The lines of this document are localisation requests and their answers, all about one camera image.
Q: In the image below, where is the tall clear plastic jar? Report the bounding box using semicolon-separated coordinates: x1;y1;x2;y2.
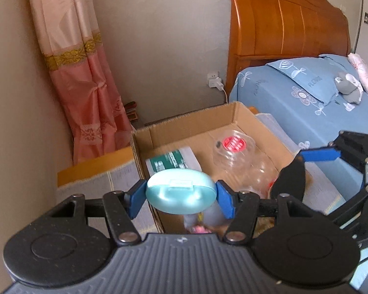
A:
230;156;279;199

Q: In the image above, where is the orange wooden headboard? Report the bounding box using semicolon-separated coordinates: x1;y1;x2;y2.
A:
221;0;352;98

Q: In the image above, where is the blue floral bed sheet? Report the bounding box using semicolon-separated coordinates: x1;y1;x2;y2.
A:
228;54;368;196

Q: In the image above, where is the small pink bottle keychain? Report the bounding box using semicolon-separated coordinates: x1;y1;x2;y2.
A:
187;223;216;235

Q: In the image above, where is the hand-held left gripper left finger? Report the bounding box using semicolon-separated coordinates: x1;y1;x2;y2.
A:
51;180;148;247

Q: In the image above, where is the blue floral pillow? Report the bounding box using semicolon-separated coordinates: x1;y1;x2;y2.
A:
265;53;361;105

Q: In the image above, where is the cardboard box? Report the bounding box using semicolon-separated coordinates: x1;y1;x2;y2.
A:
129;101;305;234

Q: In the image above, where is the white bottle with green label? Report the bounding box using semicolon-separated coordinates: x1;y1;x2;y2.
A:
145;146;203;178

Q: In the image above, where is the mint green oval case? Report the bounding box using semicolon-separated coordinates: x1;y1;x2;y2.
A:
145;169;217;215

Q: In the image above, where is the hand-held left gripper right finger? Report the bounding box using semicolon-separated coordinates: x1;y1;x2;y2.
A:
216;181;326;245

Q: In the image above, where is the clear round container red label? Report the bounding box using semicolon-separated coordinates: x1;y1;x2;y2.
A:
213;130;257;170

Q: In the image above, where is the yellow wooden table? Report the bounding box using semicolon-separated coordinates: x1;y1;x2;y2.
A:
57;145;136;188

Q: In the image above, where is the thin metal pole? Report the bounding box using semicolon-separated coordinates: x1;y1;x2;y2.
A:
351;0;366;53

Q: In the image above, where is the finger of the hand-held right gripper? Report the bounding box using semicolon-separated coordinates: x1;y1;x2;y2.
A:
299;131;368;167
325;183;368;229

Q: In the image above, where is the pink curtain with gold band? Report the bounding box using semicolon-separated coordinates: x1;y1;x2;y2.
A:
26;0;134;166

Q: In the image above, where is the grey plush toy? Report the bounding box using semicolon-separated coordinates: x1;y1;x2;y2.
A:
334;71;364;103

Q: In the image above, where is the brown wooden item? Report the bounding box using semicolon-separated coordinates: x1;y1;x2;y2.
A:
124;100;139;121

